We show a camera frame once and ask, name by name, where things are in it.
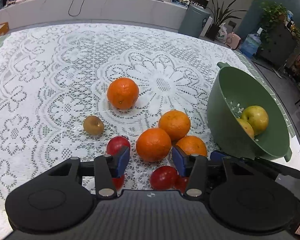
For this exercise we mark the long white tv console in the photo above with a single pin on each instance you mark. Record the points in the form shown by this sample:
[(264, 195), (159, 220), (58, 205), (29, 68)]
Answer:
[(152, 12)]

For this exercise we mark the white plastic bag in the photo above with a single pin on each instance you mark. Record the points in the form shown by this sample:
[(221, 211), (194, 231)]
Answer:
[(222, 34)]

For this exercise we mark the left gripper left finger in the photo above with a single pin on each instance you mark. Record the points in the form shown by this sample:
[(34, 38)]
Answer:
[(107, 167)]

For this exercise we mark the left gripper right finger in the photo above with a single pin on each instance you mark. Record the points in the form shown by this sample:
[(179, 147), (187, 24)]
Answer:
[(194, 167)]

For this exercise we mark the red tomato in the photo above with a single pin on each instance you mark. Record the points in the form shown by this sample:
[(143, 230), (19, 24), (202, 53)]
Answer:
[(181, 183), (163, 178), (114, 145)]

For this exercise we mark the dark cabinet with plants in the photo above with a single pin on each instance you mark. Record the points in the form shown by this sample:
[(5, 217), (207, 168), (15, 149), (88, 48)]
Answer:
[(279, 36)]

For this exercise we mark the blue water jug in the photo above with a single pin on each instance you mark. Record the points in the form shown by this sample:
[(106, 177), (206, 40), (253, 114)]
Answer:
[(251, 44)]

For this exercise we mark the yellow-green apple upper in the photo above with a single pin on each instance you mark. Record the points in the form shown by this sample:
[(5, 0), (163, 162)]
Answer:
[(257, 117)]

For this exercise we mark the green colander bowl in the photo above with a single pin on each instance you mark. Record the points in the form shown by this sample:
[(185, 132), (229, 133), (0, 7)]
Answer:
[(233, 92)]

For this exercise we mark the potted long-leaf plant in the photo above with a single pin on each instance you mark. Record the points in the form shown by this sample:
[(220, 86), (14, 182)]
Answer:
[(220, 13)]

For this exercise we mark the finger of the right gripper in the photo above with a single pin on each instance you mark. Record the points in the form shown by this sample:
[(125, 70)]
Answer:
[(218, 156)]

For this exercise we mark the white lace tablecloth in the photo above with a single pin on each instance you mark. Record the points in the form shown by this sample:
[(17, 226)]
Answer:
[(52, 78)]

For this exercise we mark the brown kiwi fruit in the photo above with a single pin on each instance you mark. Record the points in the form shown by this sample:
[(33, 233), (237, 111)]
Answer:
[(93, 125)]

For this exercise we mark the orange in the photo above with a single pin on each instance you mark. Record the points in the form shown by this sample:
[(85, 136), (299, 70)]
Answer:
[(191, 144), (175, 123), (153, 145), (123, 93)]

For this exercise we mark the grey pedal trash bin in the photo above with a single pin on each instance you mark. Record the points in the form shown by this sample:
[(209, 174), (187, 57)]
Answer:
[(194, 21)]

